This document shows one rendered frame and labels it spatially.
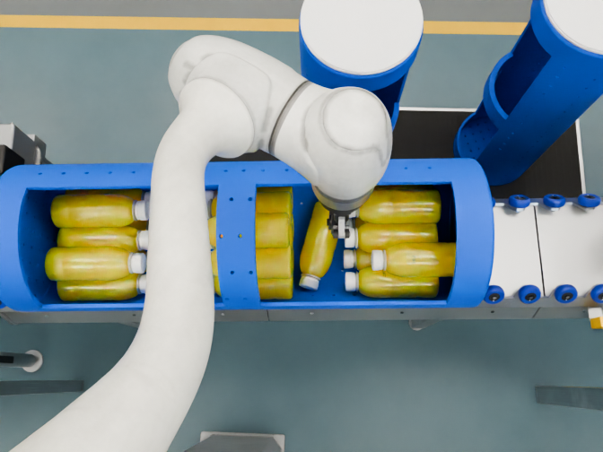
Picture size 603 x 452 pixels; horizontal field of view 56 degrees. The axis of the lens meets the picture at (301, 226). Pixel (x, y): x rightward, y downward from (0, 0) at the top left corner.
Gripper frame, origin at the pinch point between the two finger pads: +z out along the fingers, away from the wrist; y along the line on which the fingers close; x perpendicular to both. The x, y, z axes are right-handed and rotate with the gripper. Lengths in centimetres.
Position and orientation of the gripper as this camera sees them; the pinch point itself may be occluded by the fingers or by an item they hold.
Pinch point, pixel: (337, 221)
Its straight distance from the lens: 100.4
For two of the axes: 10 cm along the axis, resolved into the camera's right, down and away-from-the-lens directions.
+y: 0.0, -9.7, 2.6
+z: 0.2, 2.6, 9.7
